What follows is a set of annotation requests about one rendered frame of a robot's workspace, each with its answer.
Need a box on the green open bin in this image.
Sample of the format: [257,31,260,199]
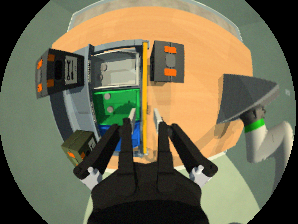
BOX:
[92,88,140,125]

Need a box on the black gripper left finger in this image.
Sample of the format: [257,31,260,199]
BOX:
[73,108,136,198]

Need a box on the grey metal shelf rack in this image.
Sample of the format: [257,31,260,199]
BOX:
[49,39,150,157]

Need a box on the blue bin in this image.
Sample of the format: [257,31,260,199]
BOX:
[98,120,140,151]

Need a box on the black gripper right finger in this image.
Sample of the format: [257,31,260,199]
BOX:
[153,108,218,197]

